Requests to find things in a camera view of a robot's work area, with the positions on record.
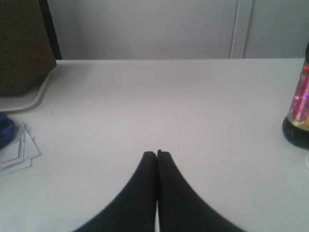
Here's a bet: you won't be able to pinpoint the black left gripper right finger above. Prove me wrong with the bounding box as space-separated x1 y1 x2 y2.
157 150 243 232

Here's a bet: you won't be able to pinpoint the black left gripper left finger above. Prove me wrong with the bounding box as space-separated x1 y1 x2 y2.
76 151 157 232

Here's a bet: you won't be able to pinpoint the dark soy sauce bottle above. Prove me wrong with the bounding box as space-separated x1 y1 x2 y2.
282 46 309 149

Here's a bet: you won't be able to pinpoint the white paper sheets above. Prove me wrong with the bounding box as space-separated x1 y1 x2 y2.
0 123 42 177

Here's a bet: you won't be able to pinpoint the blue cloth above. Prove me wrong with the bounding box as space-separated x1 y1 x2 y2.
0 115 15 149

